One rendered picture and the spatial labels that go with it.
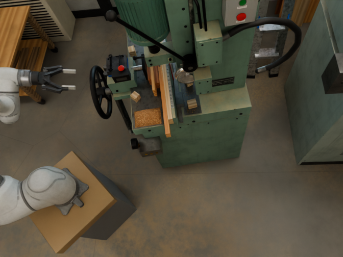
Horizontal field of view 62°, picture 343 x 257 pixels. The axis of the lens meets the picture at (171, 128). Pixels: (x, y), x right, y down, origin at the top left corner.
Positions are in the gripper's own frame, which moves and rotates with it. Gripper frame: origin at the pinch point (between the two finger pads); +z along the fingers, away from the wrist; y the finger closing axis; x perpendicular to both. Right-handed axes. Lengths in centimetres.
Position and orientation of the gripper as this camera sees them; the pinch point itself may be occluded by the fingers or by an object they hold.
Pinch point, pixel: (71, 79)
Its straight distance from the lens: 170.7
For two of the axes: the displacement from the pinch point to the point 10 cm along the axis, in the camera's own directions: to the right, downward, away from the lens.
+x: -2.1, 4.3, 8.8
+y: -1.1, -9.0, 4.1
